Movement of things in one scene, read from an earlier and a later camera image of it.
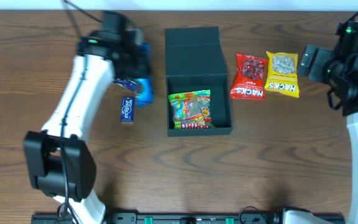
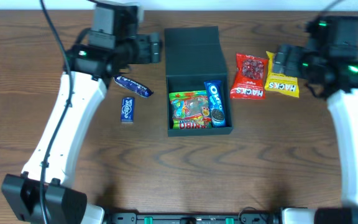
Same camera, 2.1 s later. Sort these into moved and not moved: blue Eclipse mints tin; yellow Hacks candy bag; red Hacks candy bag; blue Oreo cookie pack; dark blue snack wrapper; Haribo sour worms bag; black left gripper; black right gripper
Moved: black right gripper; black left gripper; blue Oreo cookie pack
Not moved: Haribo sour worms bag; blue Eclipse mints tin; dark blue snack wrapper; yellow Hacks candy bag; red Hacks candy bag
